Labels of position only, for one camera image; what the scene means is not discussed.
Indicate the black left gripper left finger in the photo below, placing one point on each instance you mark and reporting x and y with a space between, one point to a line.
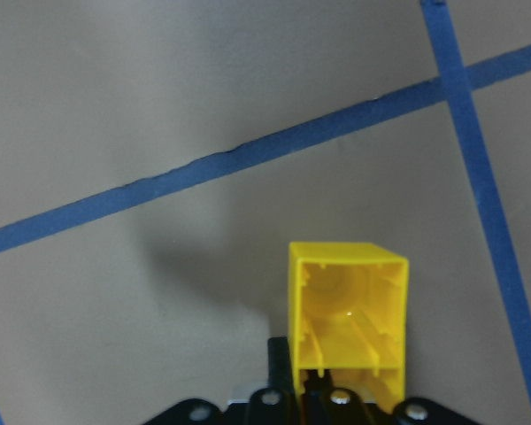
273 404

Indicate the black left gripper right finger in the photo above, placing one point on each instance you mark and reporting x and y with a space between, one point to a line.
325 403

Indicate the yellow toy block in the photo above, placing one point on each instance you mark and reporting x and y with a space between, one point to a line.
347 306

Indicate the brown paper table cover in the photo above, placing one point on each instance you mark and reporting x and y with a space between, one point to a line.
115 320

